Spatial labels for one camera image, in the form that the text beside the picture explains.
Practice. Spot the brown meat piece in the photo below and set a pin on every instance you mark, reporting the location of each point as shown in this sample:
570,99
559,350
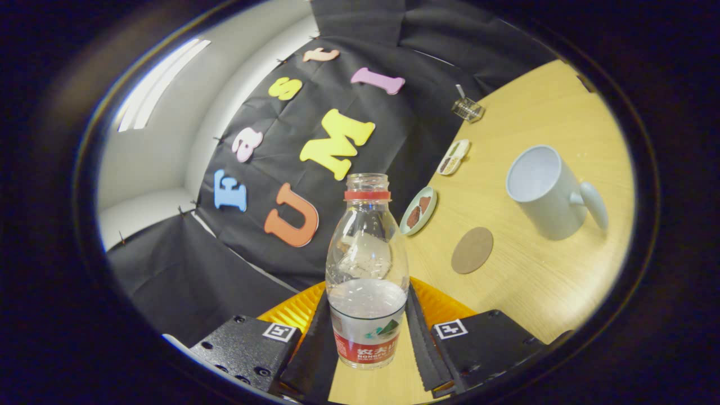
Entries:
414,216
424,203

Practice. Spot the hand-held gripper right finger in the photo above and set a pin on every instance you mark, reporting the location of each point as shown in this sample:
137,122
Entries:
422,349

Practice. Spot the pale green plate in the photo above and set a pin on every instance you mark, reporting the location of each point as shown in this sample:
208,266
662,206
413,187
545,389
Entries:
431,194

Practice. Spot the white cup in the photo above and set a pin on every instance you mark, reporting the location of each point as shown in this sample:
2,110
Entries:
551,208

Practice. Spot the long ceiling light panel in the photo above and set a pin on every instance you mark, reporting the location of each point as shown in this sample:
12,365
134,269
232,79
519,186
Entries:
157,84

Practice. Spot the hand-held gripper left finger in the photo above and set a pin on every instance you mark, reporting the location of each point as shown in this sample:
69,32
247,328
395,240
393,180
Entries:
312,354

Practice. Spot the wooden table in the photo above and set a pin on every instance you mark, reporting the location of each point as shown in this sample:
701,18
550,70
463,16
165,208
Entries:
534,281

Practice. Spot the clear plastic bottle red label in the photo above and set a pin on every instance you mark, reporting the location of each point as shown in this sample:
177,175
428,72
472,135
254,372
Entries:
365,253

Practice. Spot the round brown coaster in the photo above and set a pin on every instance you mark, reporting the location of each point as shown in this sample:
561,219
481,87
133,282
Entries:
472,250

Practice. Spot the small divided white dish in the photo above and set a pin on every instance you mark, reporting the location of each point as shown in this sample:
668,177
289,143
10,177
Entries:
458,151

